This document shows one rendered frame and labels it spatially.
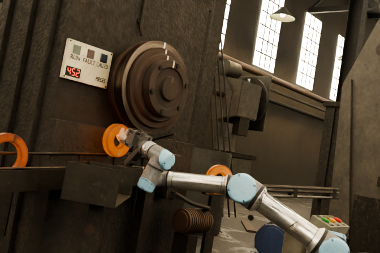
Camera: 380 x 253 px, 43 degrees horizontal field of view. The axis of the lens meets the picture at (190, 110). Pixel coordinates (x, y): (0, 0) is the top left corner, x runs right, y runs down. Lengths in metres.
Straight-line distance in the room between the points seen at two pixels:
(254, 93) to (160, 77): 8.31
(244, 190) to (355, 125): 2.98
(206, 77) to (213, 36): 0.59
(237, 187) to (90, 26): 1.03
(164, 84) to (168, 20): 0.50
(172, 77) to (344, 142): 2.75
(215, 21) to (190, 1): 4.08
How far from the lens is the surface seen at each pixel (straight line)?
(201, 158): 5.09
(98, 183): 1.81
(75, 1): 2.34
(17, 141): 2.03
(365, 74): 4.89
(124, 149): 2.31
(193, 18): 2.90
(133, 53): 2.34
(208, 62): 6.81
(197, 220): 2.57
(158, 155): 2.05
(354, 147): 4.81
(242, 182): 1.96
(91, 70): 2.35
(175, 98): 2.45
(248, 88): 10.47
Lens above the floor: 0.83
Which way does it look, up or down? 5 degrees up
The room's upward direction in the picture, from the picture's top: 9 degrees clockwise
